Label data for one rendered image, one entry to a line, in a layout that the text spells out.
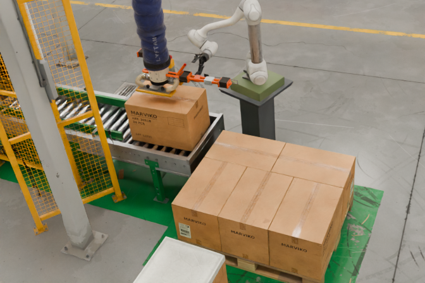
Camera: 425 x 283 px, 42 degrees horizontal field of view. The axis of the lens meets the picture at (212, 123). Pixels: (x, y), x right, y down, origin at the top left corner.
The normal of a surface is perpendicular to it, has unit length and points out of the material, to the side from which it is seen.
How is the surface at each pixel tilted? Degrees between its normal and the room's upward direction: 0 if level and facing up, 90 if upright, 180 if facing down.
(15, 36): 90
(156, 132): 90
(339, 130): 0
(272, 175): 0
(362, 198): 0
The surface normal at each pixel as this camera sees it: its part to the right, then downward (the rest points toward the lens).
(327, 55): -0.10, -0.80
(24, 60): 0.90, 0.18
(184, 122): -0.39, 0.58
